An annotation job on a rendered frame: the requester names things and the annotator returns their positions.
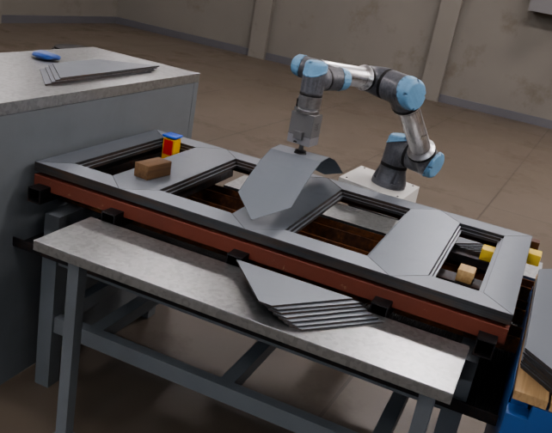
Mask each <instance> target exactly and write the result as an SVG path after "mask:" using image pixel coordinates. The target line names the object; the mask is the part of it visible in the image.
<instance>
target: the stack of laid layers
mask: <svg viewBox="0 0 552 433"><path fill-rule="evenodd" d="M162 146H163V138H160V139H157V140H154V141H151V142H148V143H143V144H140V145H137V146H133V147H131V148H127V149H122V150H119V151H116V152H113V153H110V154H106V155H104V156H98V157H95V158H92V159H88V160H86V161H83V162H78V163H76V164H78V165H82V166H85V167H87V168H96V167H99V166H102V165H105V164H108V163H111V162H116V161H118V160H121V159H125V158H127V157H130V156H135V155H138V154H141V153H144V152H146V151H150V150H153V149H157V148H161V147H162ZM255 166H256V165H255V164H253V163H249V162H244V161H241V160H237V159H235V160H232V161H230V162H226V163H225V164H222V165H220V166H217V167H215V168H212V169H210V170H207V171H205V172H203V173H201V174H197V175H195V176H193V177H191V178H188V179H186V180H183V181H181V182H178V183H176V184H173V185H172V186H168V187H165V188H163V189H162V190H160V191H164V192H168V193H171V194H174V195H175V194H177V193H179V192H182V191H185V190H187V189H188V188H191V187H193V186H197V185H198V184H200V183H202V182H205V181H207V180H210V179H212V178H214V177H216V176H219V175H220V174H224V173H226V172H228V171H230V170H232V169H234V168H240V169H242V170H246V171H249V172H252V171H253V169H254V168H255ZM34 170H35V171H38V172H41V173H43V174H48V175H51V176H53V177H56V178H60V179H62V180H67V181H69V182H72V183H75V184H78V185H80V186H85V187H87V188H90V189H93V190H96V191H98V192H104V193H106V194H109V195H112V196H115V197H117V198H122V199H124V200H127V201H130V202H133V203H135V204H140V205H142V206H145V207H149V208H151V209H154V210H159V211H161V212H164V213H167V214H170V215H172V216H175V217H179V218H182V219H185V220H188V221H190V222H193V223H198V224H201V225H204V226H206V227H209V228H212V229H216V230H219V231H222V232H225V233H227V234H230V235H234V236H237V237H241V238H243V239H246V240H249V241H253V242H256V243H259V244H261V245H264V246H267V247H271V248H274V249H277V250H280V251H282V252H286V253H290V254H293V255H296V256H298V257H301V258H304V259H308V260H311V261H314V262H316V263H319V264H322V265H326V266H329V267H333V268H335V269H338V270H341V271H345V272H348V273H351V274H353V275H356V276H359V277H363V278H366V279H369V280H371V281H374V282H378V283H381V284H385V285H388V286H390V287H393V288H396V289H399V290H403V291H406V292H408V293H411V294H414V295H417V296H422V297H425V298H427V299H430V300H433V301H435V302H440V303H443V304H445V305H448V306H451V307H454V308H458V309H461V310H463V311H467V312H470V313H472V314H477V315H480V316H482V317H485V318H488V319H490V320H495V321H498V322H500V323H503V324H506V325H508V326H510V325H511V323H512V318H513V315H511V314H506V313H503V312H500V311H498V310H495V309H492V308H488V307H485V306H482V305H479V304H476V303H473V302H469V301H466V300H464V299H461V298H458V297H455V296H450V295H447V294H445V293H442V292H439V291H436V290H432V289H428V288H426V287H423V286H420V285H418V284H413V283H410V282H408V281H404V280H401V279H399V278H396V277H391V276H389V275H386V274H383V273H381V272H377V271H373V270H370V269H367V268H364V267H362V266H359V265H354V264H351V263H348V262H346V261H343V260H340V259H336V258H333V257H330V256H327V255H324V254H321V253H317V252H314V251H311V250H309V249H306V248H302V247H298V246H295V245H292V244H290V243H287V242H284V241H280V240H276V239H274V238H271V237H268V236H265V235H261V234H258V233H255V232H252V231H249V230H247V229H277V230H288V231H291V232H294V233H298V232H299V231H300V230H302V229H303V228H305V227H306V226H307V225H309V224H310V223H311V222H313V221H314V220H315V219H317V218H318V217H319V216H320V215H321V214H323V213H324V212H325V211H327V210H328V209H330V208H331V207H332V206H334V205H335V204H337V203H338V202H339V201H341V200H342V199H345V200H349V201H352V202H354V203H358V204H363V205H366V206H370V207H372V208H375V209H379V210H384V211H387V212H390V213H393V214H396V215H399V216H402V217H404V216H405V215H406V214H407V213H408V211H409V210H410V209H409V208H405V207H402V206H399V205H396V204H391V203H387V202H384V201H381V200H378V199H374V198H369V197H366V196H363V195H360V194H357V193H354V192H349V191H345V190H342V189H341V188H340V187H338V186H337V185H336V184H335V183H334V182H333V181H331V180H330V179H328V178H318V177H310V178H309V180H308V181H307V183H306V184H305V186H304V188H303V190H302V191H301V192H300V194H299V195H298V197H297V199H296V201H295V203H294V204H293V206H292V207H291V208H290V209H287V210H282V211H279V212H276V213H273V214H271V215H268V216H263V217H260V218H257V219H254V220H251V219H250V217H249V215H248V212H247V210H246V208H245V206H244V207H242V208H241V209H239V210H237V211H235V212H233V213H232V214H233V216H234V217H235V218H236V219H237V221H238V222H239V223H240V224H241V225H242V226H243V227H244V229H242V228H239V227H237V226H234V225H231V224H228V223H223V222H220V221H218V220H215V219H212V218H210V217H207V216H201V215H199V214H196V213H193V212H191V211H188V210H183V209H181V208H178V207H174V206H172V205H169V204H165V203H162V202H159V201H156V200H154V199H150V198H146V197H143V196H140V195H137V194H135V193H132V192H127V191H124V190H121V189H119V188H116V187H113V186H109V185H106V184H103V183H100V182H97V181H94V180H90V179H87V178H84V177H82V176H79V175H75V174H71V173H68V172H65V171H63V170H60V169H57V168H53V167H49V166H47V165H44V164H41V163H38V162H35V164H34ZM401 219H402V218H401ZM401 219H400V220H401ZM400 220H399V221H398V222H397V223H396V224H395V226H396V225H397V224H398V223H399V222H400ZM395 226H394V227H395ZM394 227H393V228H394ZM390 231H391V230H390ZM390 231H389V232H390ZM389 232H388V233H389ZM388 233H387V234H388ZM387 234H386V235H387ZM460 234H464V235H469V236H472V237H475V238H478V239H482V240H484V241H490V242H492V243H496V244H497V246H496V248H495V250H494V254H493V256H492V258H491V261H490V263H489V266H488V269H487V272H486V274H485V277H484V278H483V281H482V283H481V288H480V289H479V291H481V292H484V290H485V287H486V284H487V282H488V278H489V276H490V273H491V271H492V268H493V266H494V261H495V260H496V257H497V254H498V252H499V250H500V245H501V243H502V241H503V238H504V235H498V234H495V233H492V232H488V231H486V230H482V229H477V228H474V227H471V226H468V225H465V224H461V223H459V225H458V227H457V229H456V231H455V232H454V234H453V236H452V237H451V239H450V240H449V242H448V244H447V245H446V247H445V249H444V251H443V252H442V253H441V255H440V256H439V259H438V260H437V262H436V264H435V265H434V267H433V268H432V270H431V272H430V273H429V275H430V276H433V277H437V275H438V273H439V271H440V269H441V267H442V265H443V264H444V262H445V260H446V259H447V257H448V255H449V253H450V252H451V249H452V248H453V247H454V245H455V243H456V241H457V239H458V237H459V235H460ZM382 240H383V239H382ZM382 240H381V241H382ZM381 241H380V242H381ZM380 242H379V243H380ZM379 243H378V244H379ZM378 244H377V245H378ZM374 249H375V247H374V248H373V249H372V250H371V251H370V252H369V253H368V255H369V254H370V253H371V252H372V251H373V250H374ZM368 255H367V256H368Z"/></svg>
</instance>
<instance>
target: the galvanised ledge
mask: <svg viewBox="0 0 552 433"><path fill-rule="evenodd" d="M247 178H248V176H246V175H244V176H242V177H240V178H238V179H235V180H233V181H231V182H229V183H227V184H225V185H224V187H225V188H229V189H231V190H234V191H237V192H238V191H239V190H240V188H241V187H242V185H243V183H244V182H245V180H246V179H247ZM337 204H340V203H337ZM342 205H345V204H342ZM346 206H348V205H346ZM348 207H351V206H348ZM351 208H354V207H351ZM354 209H357V208H354ZM357 210H361V209H357ZM320 217H324V218H327V219H330V220H333V221H336V222H339V223H344V224H347V225H350V226H353V227H356V228H359V229H363V230H367V231H370V232H372V233H376V234H379V235H383V236H386V234H387V233H388V232H389V231H390V230H391V229H392V228H393V227H394V226H395V224H396V223H397V222H398V220H395V219H392V218H389V217H386V216H380V215H378V214H375V213H371V212H369V211H365V210H361V212H357V211H353V210H349V209H346V208H342V207H340V206H337V205H334V206H332V207H331V208H330V209H328V210H327V211H325V212H324V213H323V214H321V215H320ZM542 267H543V263H541V262H540V263H539V266H534V265H529V264H526V265H525V269H524V275H523V278H525V279H528V280H531V281H534V282H535V278H536V275H538V271H539V269H542Z"/></svg>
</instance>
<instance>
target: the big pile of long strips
mask: <svg viewBox="0 0 552 433"><path fill-rule="evenodd" d="M520 368H521V369H522V370H523V371H525V372H526V373H527V374H528V375H530V376H531V377H532V378H533V379H534V380H535V381H537V382H538V383H539V384H540V385H541V386H543V387H544V388H545V389H546V390H547V391H549V392H550V393H551V394H552V269H539V271H538V275H537V279H536V282H535V288H534V292H533V297H532V302H531V311H530V315H529V319H528V325H527V329H526V334H525V339H524V348H523V352H522V357H521V362H520Z"/></svg>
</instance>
